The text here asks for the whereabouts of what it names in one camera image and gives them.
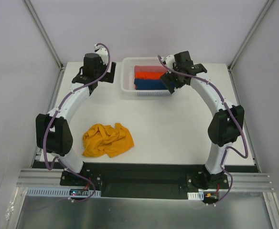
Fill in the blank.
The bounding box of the white plastic basket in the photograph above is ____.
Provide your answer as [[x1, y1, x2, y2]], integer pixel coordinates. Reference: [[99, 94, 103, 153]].
[[120, 57, 171, 96]]

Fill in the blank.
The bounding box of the yellow t shirt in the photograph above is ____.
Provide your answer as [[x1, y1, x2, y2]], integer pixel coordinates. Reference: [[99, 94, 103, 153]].
[[82, 123, 135, 158]]

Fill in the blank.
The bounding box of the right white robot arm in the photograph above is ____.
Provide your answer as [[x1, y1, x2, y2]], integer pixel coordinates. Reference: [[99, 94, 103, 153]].
[[158, 51, 247, 189]]

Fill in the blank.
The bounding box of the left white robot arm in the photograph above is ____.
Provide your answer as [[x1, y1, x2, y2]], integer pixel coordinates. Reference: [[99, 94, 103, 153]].
[[35, 48, 116, 186]]

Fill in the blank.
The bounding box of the orange rolled t shirt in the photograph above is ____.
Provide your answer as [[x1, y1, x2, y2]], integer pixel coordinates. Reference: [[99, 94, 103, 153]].
[[135, 72, 164, 80]]

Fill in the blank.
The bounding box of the blue rolled t shirt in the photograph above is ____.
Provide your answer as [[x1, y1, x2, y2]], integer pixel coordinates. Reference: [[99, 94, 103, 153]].
[[134, 79, 167, 90]]

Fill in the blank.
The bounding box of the pink rolled t shirt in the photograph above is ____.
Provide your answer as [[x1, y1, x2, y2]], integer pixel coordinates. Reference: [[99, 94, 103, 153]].
[[134, 65, 167, 73]]

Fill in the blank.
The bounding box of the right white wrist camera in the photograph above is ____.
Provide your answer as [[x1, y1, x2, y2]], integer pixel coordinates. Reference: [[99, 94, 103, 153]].
[[158, 55, 175, 71]]

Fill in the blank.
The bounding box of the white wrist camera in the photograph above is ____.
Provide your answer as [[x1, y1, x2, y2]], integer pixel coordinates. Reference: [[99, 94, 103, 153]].
[[94, 43, 109, 65], [158, 55, 175, 71]]

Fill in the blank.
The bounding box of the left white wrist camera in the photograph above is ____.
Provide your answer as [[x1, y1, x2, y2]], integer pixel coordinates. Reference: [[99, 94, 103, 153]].
[[94, 43, 109, 65]]

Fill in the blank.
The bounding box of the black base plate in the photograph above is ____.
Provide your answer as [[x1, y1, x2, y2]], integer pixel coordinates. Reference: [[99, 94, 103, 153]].
[[59, 163, 230, 198]]

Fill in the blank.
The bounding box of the right white cable duct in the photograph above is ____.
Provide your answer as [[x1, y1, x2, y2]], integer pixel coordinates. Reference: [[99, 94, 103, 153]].
[[187, 191, 204, 201]]

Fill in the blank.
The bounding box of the white cable duct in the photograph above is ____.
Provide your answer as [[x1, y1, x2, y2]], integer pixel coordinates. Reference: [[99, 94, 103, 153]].
[[27, 187, 101, 198], [187, 191, 204, 201]]

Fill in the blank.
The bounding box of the left white cable duct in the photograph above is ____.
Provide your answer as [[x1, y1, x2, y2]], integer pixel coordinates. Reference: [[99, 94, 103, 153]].
[[27, 187, 101, 198]]

